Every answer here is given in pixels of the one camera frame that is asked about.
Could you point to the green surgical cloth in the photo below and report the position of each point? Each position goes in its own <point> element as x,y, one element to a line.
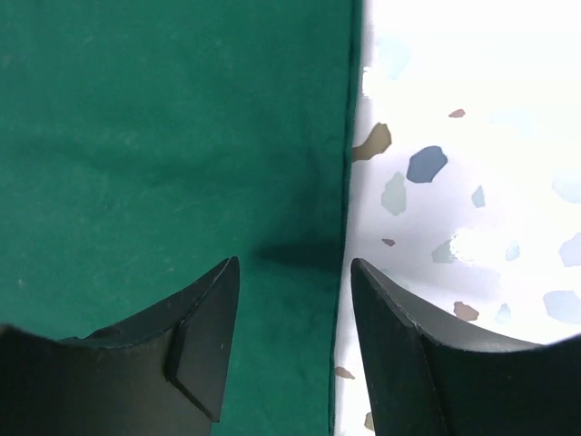
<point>142,142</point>

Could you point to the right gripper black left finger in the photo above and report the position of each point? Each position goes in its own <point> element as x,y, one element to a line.
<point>161,371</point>

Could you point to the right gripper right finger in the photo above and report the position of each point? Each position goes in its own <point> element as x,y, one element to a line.
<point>430,373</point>

